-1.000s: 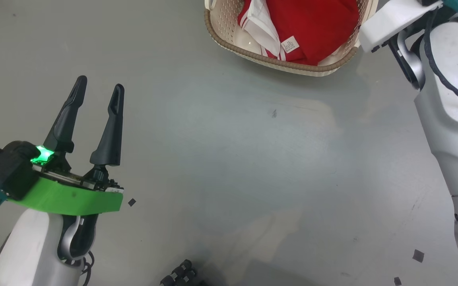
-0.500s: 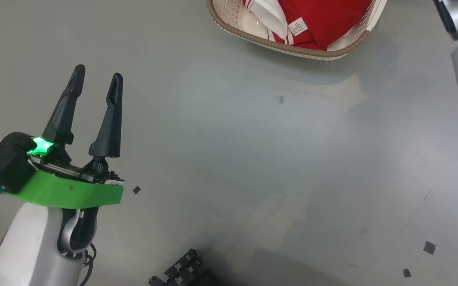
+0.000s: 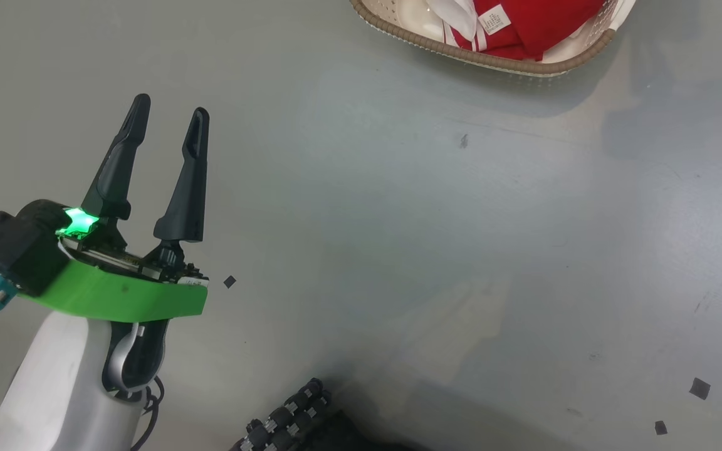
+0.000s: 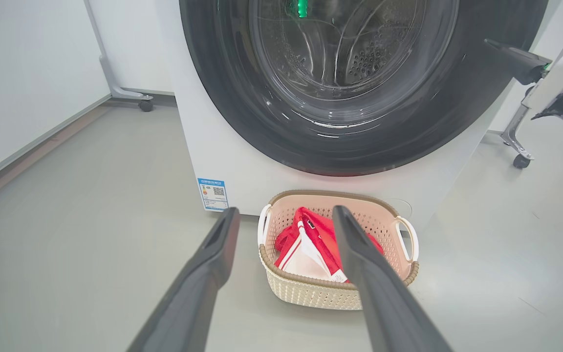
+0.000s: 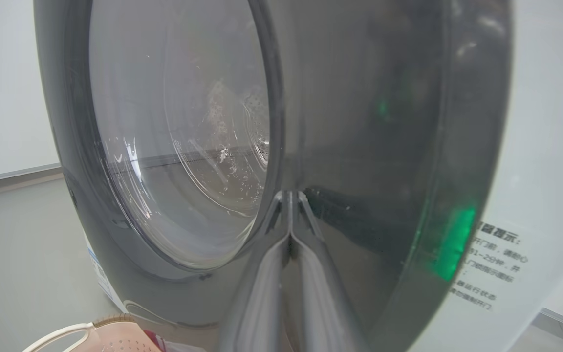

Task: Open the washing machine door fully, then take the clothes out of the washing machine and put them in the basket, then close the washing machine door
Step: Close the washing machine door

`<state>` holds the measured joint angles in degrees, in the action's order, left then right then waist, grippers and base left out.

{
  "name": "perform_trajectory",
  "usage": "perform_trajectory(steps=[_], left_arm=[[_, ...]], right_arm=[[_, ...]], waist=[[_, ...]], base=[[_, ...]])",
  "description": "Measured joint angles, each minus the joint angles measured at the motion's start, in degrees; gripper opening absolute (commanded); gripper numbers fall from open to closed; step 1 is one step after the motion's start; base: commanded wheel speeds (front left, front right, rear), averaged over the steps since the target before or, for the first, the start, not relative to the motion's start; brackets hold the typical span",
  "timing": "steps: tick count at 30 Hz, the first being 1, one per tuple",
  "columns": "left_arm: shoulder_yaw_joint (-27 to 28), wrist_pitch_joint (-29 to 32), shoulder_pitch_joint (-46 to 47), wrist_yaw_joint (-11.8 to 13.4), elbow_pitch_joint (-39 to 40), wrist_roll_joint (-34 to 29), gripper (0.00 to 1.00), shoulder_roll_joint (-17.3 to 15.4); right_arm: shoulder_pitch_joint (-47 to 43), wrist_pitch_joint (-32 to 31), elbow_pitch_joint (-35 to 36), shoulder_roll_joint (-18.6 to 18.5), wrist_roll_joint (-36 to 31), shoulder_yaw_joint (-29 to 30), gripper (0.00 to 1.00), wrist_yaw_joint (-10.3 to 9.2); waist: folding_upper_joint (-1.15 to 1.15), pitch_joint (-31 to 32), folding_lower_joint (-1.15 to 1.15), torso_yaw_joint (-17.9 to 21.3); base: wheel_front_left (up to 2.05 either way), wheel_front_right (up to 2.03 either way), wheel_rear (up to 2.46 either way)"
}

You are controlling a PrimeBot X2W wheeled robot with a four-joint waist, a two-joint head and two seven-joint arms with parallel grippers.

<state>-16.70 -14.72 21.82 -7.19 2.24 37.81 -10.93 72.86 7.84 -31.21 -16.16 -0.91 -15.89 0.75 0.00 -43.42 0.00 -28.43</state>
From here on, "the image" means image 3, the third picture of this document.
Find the small black tape square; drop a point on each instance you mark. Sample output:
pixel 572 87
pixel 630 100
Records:
pixel 660 428
pixel 699 388
pixel 229 282

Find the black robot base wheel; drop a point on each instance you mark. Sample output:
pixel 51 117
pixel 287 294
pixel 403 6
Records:
pixel 286 416

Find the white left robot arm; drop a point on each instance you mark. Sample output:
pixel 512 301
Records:
pixel 54 376

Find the red Bulls jersey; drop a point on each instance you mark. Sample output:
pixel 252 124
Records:
pixel 524 31

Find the cream perforated laundry basket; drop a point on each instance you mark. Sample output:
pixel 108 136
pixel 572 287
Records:
pixel 492 59

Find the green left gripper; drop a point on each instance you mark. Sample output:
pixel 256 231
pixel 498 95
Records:
pixel 123 294

